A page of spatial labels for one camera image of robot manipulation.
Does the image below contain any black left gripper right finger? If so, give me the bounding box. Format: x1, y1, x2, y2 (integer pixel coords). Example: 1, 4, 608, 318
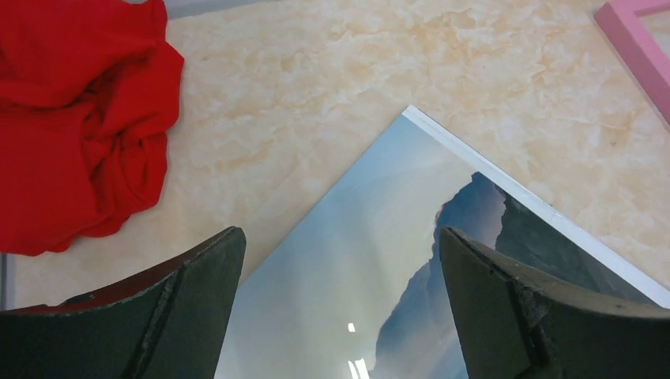
439, 227, 669, 378

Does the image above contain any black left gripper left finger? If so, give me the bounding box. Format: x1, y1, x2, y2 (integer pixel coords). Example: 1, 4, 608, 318
1, 227, 247, 378

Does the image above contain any seascape photo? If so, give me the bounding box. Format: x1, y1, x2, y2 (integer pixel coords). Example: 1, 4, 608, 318
216, 107, 669, 378

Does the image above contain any pink wooden picture frame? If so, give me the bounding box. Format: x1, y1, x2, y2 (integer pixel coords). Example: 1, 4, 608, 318
594, 0, 669, 122

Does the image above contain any red crumpled cloth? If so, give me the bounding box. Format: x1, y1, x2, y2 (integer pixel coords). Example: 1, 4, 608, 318
1, 1, 184, 256

